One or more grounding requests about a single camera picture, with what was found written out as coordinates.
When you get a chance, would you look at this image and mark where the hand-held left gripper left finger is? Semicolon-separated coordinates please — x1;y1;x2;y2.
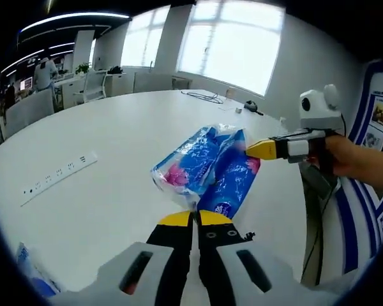
97;210;193;306

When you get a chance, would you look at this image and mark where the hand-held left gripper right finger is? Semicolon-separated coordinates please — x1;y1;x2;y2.
196;209;296;306

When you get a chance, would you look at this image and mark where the blue tissue pack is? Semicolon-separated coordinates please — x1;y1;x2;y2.
149;122;262;221

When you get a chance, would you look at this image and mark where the person's right hand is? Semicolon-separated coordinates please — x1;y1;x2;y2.
325;133;366;178

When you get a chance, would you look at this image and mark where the small black device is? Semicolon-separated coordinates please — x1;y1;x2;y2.
243;99;265;116

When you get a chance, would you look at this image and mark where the grey chair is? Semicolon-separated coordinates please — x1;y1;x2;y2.
301;161;341;201

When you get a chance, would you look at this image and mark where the large bright window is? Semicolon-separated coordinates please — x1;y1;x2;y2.
176;0;287;97
120;5;172;68

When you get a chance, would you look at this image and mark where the blue white plastic packet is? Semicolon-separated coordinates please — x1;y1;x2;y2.
15;241;62;298

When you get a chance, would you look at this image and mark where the white built-in power strip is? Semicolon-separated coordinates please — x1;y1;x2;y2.
20;150;99;207

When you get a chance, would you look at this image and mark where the pale chair back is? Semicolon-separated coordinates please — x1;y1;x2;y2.
4;88;56;138

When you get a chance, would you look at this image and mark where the ceiling light strip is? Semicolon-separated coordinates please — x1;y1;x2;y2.
18;11;131;33

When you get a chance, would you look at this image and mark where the blue white wall poster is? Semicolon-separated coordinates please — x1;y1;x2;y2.
340;59;383;275

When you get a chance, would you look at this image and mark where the thin black cable on table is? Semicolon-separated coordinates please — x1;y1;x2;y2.
181;90;225;105

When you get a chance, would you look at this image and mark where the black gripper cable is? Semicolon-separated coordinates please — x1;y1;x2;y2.
301;178;343;284

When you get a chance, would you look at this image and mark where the white frame chair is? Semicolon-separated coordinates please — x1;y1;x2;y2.
82;69;109;103

